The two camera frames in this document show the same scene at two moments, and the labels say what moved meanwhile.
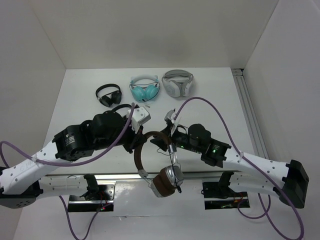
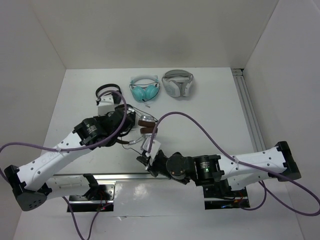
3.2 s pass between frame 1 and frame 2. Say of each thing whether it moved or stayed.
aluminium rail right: stayed
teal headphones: stayed
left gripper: moved
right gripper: moved
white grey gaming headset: stayed
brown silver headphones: moved
